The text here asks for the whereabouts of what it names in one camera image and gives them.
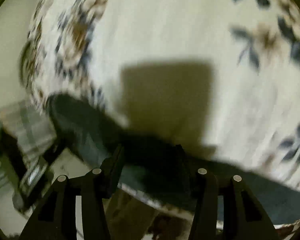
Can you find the dark blue denim jeans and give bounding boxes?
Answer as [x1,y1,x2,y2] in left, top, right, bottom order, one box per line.
[45,94,300,225]

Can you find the grey striped curtain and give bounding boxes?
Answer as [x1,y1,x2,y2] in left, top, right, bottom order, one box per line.
[0,100,56,198]

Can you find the floral bed cover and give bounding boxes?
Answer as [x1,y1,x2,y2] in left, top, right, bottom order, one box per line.
[20,0,300,191]

